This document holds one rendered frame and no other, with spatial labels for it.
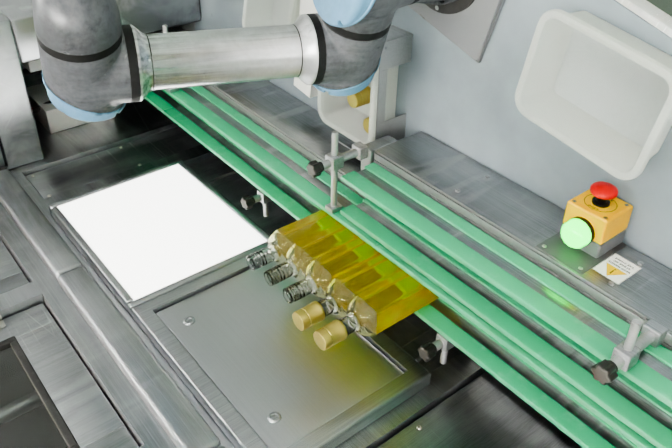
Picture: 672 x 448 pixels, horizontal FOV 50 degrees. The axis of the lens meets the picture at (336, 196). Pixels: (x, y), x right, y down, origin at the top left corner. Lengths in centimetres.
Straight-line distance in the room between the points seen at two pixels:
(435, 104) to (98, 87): 61
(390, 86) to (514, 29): 29
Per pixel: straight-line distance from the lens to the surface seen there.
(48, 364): 145
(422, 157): 133
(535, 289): 110
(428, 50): 135
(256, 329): 137
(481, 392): 134
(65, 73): 109
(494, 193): 125
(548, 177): 124
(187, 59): 113
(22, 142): 198
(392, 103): 140
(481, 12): 122
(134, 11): 197
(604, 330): 107
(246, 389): 127
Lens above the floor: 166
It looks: 32 degrees down
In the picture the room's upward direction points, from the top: 113 degrees counter-clockwise
